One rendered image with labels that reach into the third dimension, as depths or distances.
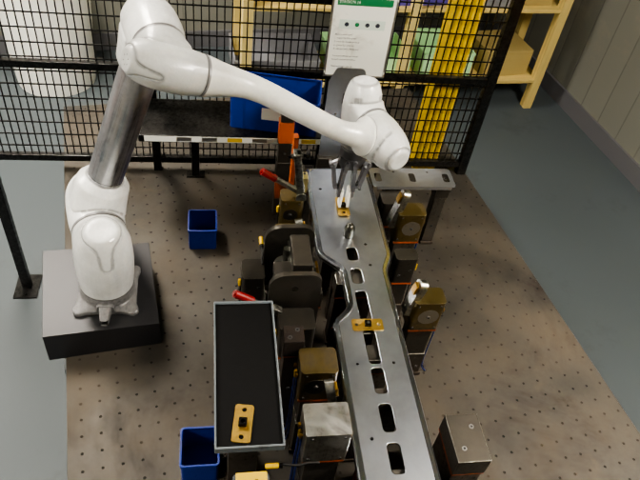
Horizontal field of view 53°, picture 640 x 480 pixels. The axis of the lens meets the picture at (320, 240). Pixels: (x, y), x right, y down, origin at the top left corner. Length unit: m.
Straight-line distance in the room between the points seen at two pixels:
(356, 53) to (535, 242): 1.78
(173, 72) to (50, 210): 2.14
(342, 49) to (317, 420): 1.37
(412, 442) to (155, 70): 1.02
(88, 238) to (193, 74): 0.56
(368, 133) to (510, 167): 2.63
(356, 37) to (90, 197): 1.05
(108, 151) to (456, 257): 1.28
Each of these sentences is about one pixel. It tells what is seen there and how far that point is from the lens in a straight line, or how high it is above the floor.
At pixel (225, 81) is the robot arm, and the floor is 1.52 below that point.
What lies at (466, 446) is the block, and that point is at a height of 1.03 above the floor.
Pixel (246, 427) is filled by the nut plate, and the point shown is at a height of 1.16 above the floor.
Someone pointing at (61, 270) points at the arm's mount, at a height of 0.82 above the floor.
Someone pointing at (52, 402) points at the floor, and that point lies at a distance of 2.81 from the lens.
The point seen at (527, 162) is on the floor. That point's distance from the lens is 4.29.
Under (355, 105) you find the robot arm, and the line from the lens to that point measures 1.74.
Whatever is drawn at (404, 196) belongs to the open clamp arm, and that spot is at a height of 1.11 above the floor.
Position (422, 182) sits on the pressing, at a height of 1.00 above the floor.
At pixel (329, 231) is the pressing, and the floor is 1.00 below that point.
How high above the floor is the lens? 2.34
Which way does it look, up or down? 44 degrees down
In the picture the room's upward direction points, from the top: 9 degrees clockwise
